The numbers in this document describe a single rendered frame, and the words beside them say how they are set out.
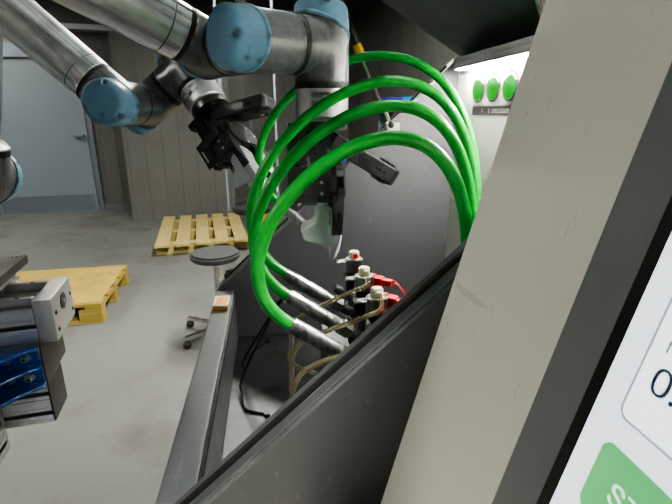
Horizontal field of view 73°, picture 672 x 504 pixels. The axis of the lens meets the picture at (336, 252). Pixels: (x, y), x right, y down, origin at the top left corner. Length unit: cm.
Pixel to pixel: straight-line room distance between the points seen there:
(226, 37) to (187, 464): 49
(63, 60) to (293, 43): 42
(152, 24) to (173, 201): 561
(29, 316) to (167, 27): 63
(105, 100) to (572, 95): 70
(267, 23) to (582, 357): 49
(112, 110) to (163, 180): 538
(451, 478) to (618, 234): 20
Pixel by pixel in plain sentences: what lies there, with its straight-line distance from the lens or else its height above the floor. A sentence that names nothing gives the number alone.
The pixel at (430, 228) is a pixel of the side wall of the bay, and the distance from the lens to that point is 108.
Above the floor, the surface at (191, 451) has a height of 95.
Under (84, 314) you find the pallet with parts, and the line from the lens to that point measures 341.
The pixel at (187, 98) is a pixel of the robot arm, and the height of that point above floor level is 136.
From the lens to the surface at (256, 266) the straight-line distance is 45.
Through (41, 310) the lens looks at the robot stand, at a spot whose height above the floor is 97.
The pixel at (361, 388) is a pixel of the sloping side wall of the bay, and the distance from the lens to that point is 40.
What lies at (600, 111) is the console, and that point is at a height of 134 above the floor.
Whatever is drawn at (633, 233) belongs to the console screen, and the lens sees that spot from 24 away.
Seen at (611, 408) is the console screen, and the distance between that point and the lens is 23.
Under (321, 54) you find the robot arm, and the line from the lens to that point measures 64.
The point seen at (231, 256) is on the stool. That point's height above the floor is 54.
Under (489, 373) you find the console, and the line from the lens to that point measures 32.
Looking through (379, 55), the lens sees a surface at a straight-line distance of 76.
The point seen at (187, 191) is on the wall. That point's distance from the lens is 621.
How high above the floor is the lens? 134
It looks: 17 degrees down
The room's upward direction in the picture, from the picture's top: straight up
